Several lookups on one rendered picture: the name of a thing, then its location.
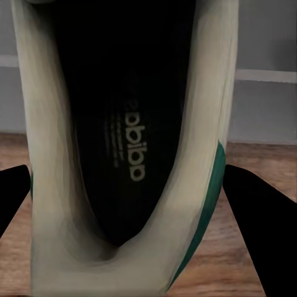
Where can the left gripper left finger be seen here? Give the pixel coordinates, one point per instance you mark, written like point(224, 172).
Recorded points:
point(14, 187)

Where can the gym shoe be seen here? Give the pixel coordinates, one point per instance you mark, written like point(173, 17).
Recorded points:
point(127, 112)

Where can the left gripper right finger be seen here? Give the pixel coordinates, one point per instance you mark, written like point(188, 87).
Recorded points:
point(268, 223)

